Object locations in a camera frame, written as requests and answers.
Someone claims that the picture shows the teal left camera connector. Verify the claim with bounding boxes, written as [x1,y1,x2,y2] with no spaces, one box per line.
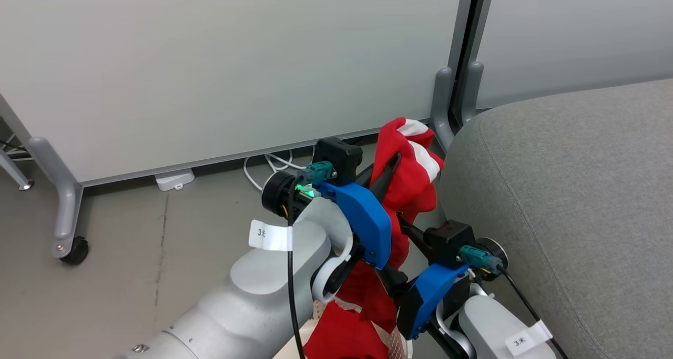
[295,161,335,186]

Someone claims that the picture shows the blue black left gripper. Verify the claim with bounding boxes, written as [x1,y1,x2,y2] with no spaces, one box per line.
[261,153,409,296]

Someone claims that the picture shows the cream perforated laundry basket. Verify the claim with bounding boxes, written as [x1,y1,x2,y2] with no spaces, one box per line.
[273,296,413,359]

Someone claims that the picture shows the grey partition foot with caster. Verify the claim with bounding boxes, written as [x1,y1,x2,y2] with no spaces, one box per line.
[27,137,85,258]

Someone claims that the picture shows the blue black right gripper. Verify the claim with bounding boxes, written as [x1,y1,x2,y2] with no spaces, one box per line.
[397,214,509,340]

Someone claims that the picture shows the grey metal table leg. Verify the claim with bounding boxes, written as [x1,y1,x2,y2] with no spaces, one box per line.
[0,148,35,191]

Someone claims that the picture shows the black floor cables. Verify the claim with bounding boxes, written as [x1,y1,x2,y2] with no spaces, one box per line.
[0,138,28,159]

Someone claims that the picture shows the red and white garment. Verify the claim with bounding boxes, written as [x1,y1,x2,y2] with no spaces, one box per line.
[304,117,445,359]

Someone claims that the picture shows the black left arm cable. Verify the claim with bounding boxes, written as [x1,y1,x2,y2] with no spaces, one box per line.
[285,175,308,359]

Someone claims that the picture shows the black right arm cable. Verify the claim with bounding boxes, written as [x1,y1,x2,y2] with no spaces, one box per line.
[498,266,569,359]

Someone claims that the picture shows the teal right camera connector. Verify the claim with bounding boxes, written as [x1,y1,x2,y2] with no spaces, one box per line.
[459,245,504,274]

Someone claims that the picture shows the wide white partition panel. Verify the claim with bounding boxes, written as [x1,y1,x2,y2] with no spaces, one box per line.
[0,0,476,187]

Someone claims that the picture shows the black caster wheel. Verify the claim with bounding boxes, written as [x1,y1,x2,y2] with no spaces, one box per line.
[59,237,89,265]

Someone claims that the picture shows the white power adapter box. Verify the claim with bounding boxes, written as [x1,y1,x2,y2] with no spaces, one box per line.
[155,168,195,191]

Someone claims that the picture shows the white looped floor cable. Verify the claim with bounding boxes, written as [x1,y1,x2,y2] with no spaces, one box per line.
[243,149,316,191]

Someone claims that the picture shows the narrow white partition panel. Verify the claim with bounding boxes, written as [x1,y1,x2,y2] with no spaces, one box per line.
[473,0,673,110]

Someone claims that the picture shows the grey fabric sofa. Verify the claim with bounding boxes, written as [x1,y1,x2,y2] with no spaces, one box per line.
[436,78,673,359]

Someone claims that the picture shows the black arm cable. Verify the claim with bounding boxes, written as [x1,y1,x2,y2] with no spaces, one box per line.
[285,175,308,359]
[498,266,569,359]

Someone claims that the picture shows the teal camera connector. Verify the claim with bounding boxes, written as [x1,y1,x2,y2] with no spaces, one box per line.
[295,161,335,186]
[459,245,504,274]

